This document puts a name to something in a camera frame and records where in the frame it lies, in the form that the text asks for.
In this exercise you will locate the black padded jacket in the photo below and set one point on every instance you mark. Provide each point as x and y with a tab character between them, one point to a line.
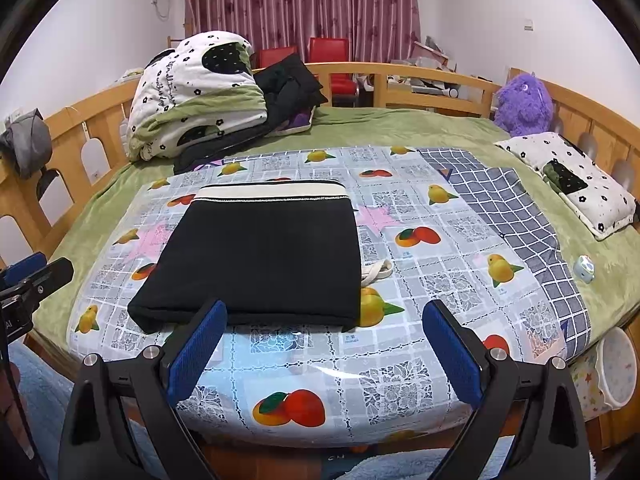
285	85

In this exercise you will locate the grey cloth on rail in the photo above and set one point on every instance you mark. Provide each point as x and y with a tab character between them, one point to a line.
25	140

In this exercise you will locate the black pants with cream waistband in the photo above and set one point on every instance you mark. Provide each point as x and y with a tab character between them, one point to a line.
260	250

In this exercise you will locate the small white teal toy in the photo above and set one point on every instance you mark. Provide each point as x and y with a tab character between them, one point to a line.
584	269

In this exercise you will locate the red chair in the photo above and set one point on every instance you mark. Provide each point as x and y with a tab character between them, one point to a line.
275	56
327	50

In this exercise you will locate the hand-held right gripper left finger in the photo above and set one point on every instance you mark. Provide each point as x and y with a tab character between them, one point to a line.
195	355

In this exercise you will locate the green plush blanket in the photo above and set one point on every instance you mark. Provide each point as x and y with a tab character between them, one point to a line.
400	125

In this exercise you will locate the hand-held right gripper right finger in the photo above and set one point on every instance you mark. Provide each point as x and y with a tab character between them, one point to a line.
452	355

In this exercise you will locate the purple cloth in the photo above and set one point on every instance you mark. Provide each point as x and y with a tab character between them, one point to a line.
300	120

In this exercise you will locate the light blue fluffy rug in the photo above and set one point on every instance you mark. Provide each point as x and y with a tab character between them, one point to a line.
45	385

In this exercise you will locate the white plastic basin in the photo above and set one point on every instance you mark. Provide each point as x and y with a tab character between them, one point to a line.
617	360

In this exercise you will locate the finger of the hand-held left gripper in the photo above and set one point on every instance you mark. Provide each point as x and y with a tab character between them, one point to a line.
55	272
27	266

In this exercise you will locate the cluttered side table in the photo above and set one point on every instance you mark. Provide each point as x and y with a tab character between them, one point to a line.
430	60

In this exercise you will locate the star print cloth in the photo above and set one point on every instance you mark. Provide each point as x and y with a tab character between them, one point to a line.
585	382

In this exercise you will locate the grey checked sheet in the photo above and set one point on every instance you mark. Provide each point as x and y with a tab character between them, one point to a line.
500	200

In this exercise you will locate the red striped curtain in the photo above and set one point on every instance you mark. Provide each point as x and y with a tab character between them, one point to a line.
300	0

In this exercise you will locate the folded flower print quilt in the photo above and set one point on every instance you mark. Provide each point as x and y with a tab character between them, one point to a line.
170	90

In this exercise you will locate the fruit print plastic tablecloth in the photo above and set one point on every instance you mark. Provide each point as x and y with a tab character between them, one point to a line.
350	360

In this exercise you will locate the purple plush toy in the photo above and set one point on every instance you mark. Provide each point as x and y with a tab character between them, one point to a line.
525	105

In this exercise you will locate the wooden bed frame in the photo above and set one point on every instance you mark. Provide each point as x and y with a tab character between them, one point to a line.
70	120

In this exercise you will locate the flower print pillow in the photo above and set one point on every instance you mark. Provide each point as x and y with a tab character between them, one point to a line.
590	180

